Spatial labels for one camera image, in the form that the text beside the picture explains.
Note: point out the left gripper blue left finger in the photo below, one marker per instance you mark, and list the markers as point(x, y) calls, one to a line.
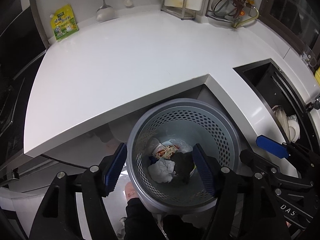
point(112, 168)

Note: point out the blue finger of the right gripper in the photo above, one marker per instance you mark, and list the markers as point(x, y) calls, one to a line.
point(272, 147)
point(261, 167)

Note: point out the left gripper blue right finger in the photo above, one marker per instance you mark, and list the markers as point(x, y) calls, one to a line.
point(209, 170)

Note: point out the dark grey rag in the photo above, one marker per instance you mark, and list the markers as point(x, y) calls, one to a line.
point(184, 165)

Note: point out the red white snack wrapper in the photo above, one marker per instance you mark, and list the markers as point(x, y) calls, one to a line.
point(165, 152)

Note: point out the white tissue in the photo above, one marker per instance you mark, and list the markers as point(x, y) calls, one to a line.
point(162, 171)

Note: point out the clear plastic bag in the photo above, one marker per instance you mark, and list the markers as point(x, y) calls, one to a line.
point(181, 145)

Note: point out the clear plastic cup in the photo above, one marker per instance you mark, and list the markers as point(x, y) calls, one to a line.
point(151, 147)

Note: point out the grey perforated trash bin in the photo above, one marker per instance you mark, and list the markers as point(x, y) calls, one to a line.
point(194, 122)

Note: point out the black kitchen sink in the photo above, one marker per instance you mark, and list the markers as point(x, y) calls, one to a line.
point(274, 88)

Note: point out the dishes in sink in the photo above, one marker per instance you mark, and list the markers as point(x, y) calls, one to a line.
point(289, 124)

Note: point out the steel cutting board rack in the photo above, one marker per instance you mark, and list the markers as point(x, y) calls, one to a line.
point(180, 12)

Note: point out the yellow green seasoning pouch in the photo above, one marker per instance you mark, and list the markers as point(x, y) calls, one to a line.
point(63, 23)

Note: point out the black stove cooktop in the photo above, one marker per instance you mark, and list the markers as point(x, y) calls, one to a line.
point(22, 51)

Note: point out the steel spatula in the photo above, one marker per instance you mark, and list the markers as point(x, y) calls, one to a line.
point(105, 13)

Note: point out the red gas valve handle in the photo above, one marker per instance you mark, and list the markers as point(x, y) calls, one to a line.
point(239, 5)

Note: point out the black wire lid rack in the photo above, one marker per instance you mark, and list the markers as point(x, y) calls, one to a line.
point(209, 14)

